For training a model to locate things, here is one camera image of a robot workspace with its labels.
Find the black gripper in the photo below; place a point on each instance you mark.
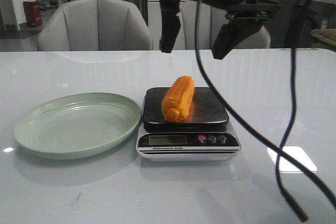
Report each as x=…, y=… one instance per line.
x=244, y=33

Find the orange corn cob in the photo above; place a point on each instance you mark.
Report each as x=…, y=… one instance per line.
x=177, y=101

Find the right grey upholstered chair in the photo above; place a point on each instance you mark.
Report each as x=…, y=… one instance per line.
x=211, y=21

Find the grey upholstered chair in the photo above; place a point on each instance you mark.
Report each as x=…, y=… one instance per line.
x=95, y=25
x=211, y=21

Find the dark appliance at right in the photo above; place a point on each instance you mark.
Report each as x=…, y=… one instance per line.
x=320, y=15

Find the left grey upholstered chair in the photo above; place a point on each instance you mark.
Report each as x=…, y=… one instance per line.
x=95, y=25

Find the black digital kitchen scale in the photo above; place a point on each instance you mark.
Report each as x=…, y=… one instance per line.
x=206, y=135

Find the beige cushion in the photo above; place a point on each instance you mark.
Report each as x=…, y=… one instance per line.
x=324, y=39

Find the red trash bin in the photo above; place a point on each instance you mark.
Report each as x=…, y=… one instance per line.
x=32, y=13

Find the light green plate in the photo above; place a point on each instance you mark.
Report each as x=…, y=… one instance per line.
x=78, y=126

